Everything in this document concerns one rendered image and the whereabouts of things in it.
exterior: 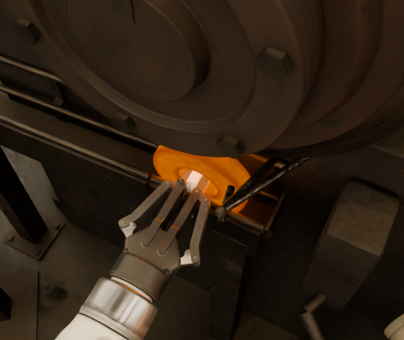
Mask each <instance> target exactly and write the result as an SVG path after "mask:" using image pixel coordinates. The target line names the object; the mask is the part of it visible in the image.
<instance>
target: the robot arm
mask: <svg viewBox="0 0 404 340"><path fill-rule="evenodd" d="M209 183H210V180H209V179H208V178H206V177H204V176H203V175H202V174H200V173H198V172H196V171H192V170H190V169H186V170H185V172H184V174H183V175H182V177H181V178H179V179H177V181H171V180H170V179H166V180H165V181H164V182H163V183H162V184H161V185H160V186H159V187H158V188H157V189H156V190H155V191H153V193H151V195H149V197H147V199H145V201H143V203H141V205H139V207H138V208H137V209H136V210H135V211H134V212H133V213H132V214H130V215H128V216H126V217H124V218H122V219H120V220H119V222H118V223H119V227H120V229H121V231H122V232H123V233H124V234H125V236H126V240H125V246H124V249H123V251H122V253H121V254H120V256H119V258H118V259H117V261H116V263H115V264H114V265H113V268H112V269H111V271H110V272H109V274H110V275H109V277H110V278H106V277H101V278H100V279H99V280H98V281H97V283H96V285H95V286H94V288H93V290H92V291H91V293H90V295H89V296H88V298H87V299H86V301H85V302H84V304H83V305H82V306H81V308H80V311H79V312H78V314H77V315H76V317H75V318H74V319H73V320H72V321H71V322H70V324H69V325H68V326H67V327H65V328H64V329H63V330H62V331H61V332H60V333H59V335H58V336H57V338H56V339H55V340H143V338H144V337H145V335H146V333H147V332H148V330H149V328H150V325H151V323H152V321H153V320H154V317H155V316H156V314H157V308H156V306H155V305H154V304H153V303H155V302H157V301H158V300H159V298H160V297H161V295H162V293H163V292H164V290H165V287H166V286H167V284H168V282H169V280H170V279H171V277H172V276H173V275H174V274H175V273H176V272H178V271H179V270H180V268H181V267H182V266H193V267H194V268H198V267H199V266H200V253H199V251H200V246H201V243H202V238H203V235H204V230H205V227H206V222H207V219H208V215H209V212H210V198H209V197H208V196H206V195H205V194H204V193H205V191H206V189H207V187H208V185H209ZM186 190H187V191H188V192H189V193H191V194H190V196H189V198H188V199H187V201H186V203H185V204H184V206H183V208H182V210H181V211H180V213H179V215H178V216H177V218H176V220H175V222H174V224H173V225H172V226H170V228H169V230H168V231H165V227H166V226H167V224H168V222H169V221H170V219H171V217H172V216H173V213H174V212H175V210H176V208H177V207H178V205H179V203H180V202H181V200H182V198H183V196H184V195H185V192H186ZM168 196H169V197H168ZM167 197H168V198H167ZM166 198H167V201H166V202H165V204H164V205H163V207H162V209H161V211H160V212H159V214H158V215H157V217H156V218H155V219H154V220H153V222H152V223H151V225H150V226H149V227H147V228H145V229H143V230H141V231H138V232H136V231H137V229H138V226H139V225H141V224H142V223H143V222H144V221H145V220H146V219H147V218H148V217H149V216H150V215H151V214H152V213H153V212H154V211H155V210H156V209H157V208H158V207H159V205H160V204H161V203H162V202H163V201H164V200H165V199H166ZM198 205H200V209H199V211H198V216H197V219H196V224H195V226H194V231H193V234H192V238H191V242H190V249H188V250H186V251H185V254H184V256H183V257H181V256H180V251H179V243H178V241H179V240H180V237H181V234H182V233H183V231H184V229H185V228H186V226H187V224H188V223H189V221H190V219H191V217H192V215H193V214H194V212H195V210H196V209H197V207H198ZM135 232H136V233H135Z"/></svg>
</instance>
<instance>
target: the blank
mask: <svg viewBox="0 0 404 340"><path fill-rule="evenodd" d="M153 163H154V167H155V169H156V171H157V172H158V174H159V175H160V176H161V178H163V179H165V180H166V179H170V180H171V181H177V179H179V178H181V177H182V175H183V174H184V172H185V170H186V169H190V170H192V171H196V172H198V173H200V174H202V175H203V176H204V177H206V178H208V179H209V180H210V183H209V185H208V187H207V189H206V191H205V193H204V194H205V195H206V196H208V197H209V198H210V200H212V201H213V202H216V203H218V204H220V205H221V204H222V202H223V198H224V195H225V192H226V189H227V186H229V185H232V186H234V187H235V191H234V193H235V192H236V191H237V190H238V189H239V188H240V187H241V186H242V185H243V184H244V183H245V182H246V181H247V180H248V179H249V178H251V177H250V174H249V173H248V171H247V170H246V168H245V167H244V166H243V165H242V164H241V163H240V162H239V161H238V160H237V159H232V158H230V157H203V156H198V155H194V154H188V153H184V152H180V151H177V150H173V149H170V148H167V147H164V146H161V145H160V146H159V147H158V148H157V150H156V152H155V153H154V156H153ZM247 201H248V200H246V201H245V202H243V203H242V204H240V205H239V206H237V207H236V208H234V209H233V210H234V211H235V212H239V211H241V210H242V209H243V208H244V206H245V205H246V203H247Z"/></svg>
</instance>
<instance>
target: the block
mask: <svg viewBox="0 0 404 340"><path fill-rule="evenodd" d="M399 210H400V200H399V199H397V198H396V197H394V196H392V195H390V194H387V193H385V192H382V191H380V190H377V189H375V188H372V187H370V186H367V185H366V184H363V183H360V182H358V181H356V180H349V181H348V182H347V183H345V184H344V185H343V187H342V189H341V192H340V194H339V196H338V198H337V201H336V202H335V205H334V206H333V209H332V211H331V213H330V215H329V218H328V220H327V222H326V224H325V226H324V229H323V230H322V233H321V235H320V237H319V239H318V242H317V244H316V246H315V248H314V251H313V252H312V255H311V257H310V260H309V262H308V265H307V267H306V269H305V271H304V274H303V276H302V278H301V281H300V282H299V291H300V292H301V293H302V294H303V295H306V296H308V297H309V298H311V297H312V296H313V295H314V294H315V293H321V294H323V295H324V296H325V298H326V302H325V303H324V305H326V306H328V307H330V308H332V309H334V310H341V309H342V308H343V307H345V305H346V304H347V302H348V301H349V300H350V299H351V297H352V296H353V294H354V293H355V292H356V291H357V289H358V288H359V287H360V285H361V284H362V283H363V282H364V280H365V279H366V277H367V276H368V275H369V274H370V272H371V271H372V270H373V268H374V267H375V266H376V265H377V263H378V262H379V260H380V259H381V258H382V257H383V256H384V252H385V250H386V247H387V244H388V241H389V238H390V236H391V233H392V230H393V227H394V225H395V221H396V219H397V216H398V214H399Z"/></svg>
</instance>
